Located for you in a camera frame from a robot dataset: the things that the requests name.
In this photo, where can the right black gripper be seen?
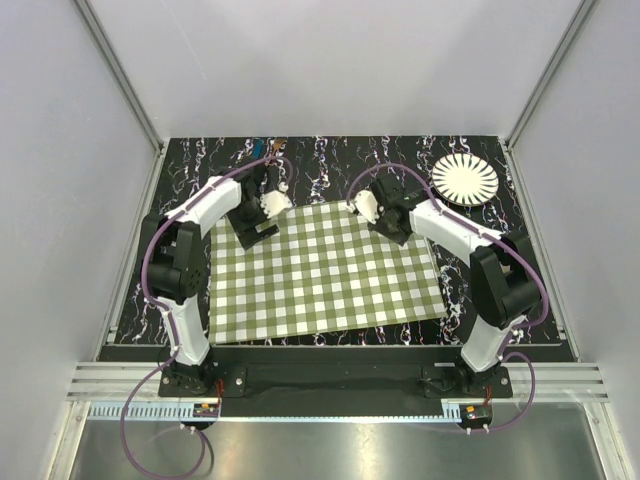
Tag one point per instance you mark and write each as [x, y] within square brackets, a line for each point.
[400, 238]

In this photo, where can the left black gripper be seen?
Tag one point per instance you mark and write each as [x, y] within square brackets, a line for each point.
[247, 233]

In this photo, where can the white blue striped plate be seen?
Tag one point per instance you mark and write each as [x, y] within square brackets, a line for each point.
[465, 180]

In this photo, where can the green checkered cloth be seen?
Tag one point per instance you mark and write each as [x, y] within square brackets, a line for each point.
[324, 271]

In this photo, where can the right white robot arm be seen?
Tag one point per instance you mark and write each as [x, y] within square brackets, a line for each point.
[506, 288]

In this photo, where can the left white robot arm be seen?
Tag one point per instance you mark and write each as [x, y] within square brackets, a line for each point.
[172, 264]

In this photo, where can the blue plastic knife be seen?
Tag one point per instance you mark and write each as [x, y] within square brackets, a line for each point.
[257, 148]

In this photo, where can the brown wooden fork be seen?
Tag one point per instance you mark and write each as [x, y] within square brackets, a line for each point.
[277, 145]

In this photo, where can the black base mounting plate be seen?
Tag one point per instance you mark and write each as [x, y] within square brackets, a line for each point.
[432, 371]

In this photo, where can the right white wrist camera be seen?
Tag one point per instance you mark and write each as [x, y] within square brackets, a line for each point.
[365, 204]

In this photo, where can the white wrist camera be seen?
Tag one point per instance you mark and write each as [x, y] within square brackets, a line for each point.
[274, 203]
[365, 204]

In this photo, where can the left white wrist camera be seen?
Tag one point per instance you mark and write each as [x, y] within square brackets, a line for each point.
[274, 203]

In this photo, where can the aluminium front rail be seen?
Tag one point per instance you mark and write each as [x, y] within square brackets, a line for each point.
[119, 390]

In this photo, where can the left aluminium frame post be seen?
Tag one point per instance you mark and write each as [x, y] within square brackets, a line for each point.
[111, 61]

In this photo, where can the aluminium frame post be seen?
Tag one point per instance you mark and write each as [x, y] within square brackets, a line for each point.
[111, 61]
[570, 36]

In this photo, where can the right aluminium frame post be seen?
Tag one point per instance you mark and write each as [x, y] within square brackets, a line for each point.
[570, 36]

